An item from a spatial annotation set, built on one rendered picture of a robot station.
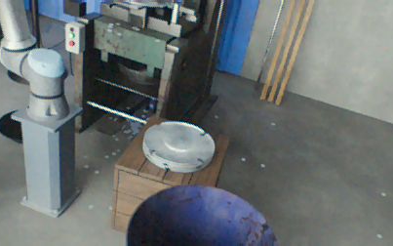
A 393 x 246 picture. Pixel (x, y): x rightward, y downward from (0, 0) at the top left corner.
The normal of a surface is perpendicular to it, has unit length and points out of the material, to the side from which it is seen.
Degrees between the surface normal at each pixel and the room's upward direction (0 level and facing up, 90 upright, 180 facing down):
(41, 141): 90
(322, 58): 90
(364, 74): 90
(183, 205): 88
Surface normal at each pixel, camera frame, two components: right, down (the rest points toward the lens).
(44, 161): -0.30, 0.46
